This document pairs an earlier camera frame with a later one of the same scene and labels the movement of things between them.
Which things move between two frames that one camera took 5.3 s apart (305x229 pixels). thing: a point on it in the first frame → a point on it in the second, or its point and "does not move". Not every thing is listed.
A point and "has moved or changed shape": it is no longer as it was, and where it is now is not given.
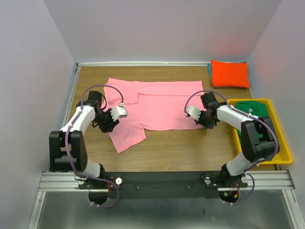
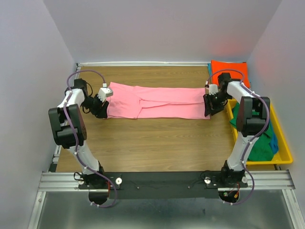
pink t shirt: [159, 106] has moved or changed shape
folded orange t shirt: [229, 74] does not move
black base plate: [182, 185] does not move
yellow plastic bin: [284, 156] does not move
